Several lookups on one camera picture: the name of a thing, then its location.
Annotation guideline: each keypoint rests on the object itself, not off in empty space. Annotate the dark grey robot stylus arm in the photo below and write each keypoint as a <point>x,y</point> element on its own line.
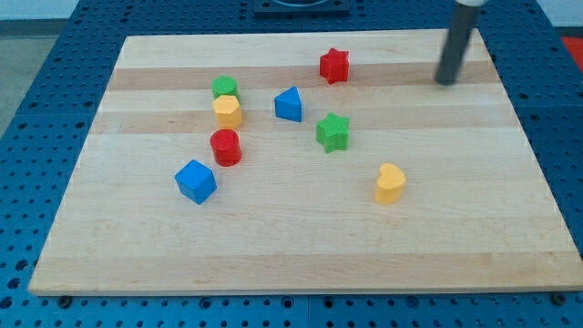
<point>464,16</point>

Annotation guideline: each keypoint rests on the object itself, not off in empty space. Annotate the green star block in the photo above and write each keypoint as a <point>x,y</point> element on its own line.
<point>332,132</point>

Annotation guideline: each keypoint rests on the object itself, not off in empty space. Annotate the red star block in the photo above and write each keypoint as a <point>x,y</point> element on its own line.
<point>335,66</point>

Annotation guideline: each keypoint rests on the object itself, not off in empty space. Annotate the light wooden board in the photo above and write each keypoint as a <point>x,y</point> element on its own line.
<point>476,214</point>

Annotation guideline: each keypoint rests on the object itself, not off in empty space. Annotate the blue triangle block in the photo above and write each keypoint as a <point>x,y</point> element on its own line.
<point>288,105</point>

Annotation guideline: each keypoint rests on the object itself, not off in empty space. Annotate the red cylinder block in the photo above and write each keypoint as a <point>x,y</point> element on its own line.
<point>225,145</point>

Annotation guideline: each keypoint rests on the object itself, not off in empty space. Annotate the yellow hexagon block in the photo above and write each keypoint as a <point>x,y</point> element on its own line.
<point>227,111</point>

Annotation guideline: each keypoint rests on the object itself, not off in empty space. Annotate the blue cube block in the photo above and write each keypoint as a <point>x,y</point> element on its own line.
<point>196,181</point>

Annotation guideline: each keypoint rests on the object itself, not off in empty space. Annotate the yellow heart block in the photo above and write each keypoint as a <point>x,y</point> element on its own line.
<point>390,184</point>

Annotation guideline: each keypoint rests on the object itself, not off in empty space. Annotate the green cylinder block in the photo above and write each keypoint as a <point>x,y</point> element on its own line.
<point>225,86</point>

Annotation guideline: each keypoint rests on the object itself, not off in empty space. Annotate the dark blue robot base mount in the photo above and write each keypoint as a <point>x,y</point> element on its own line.
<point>300,7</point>

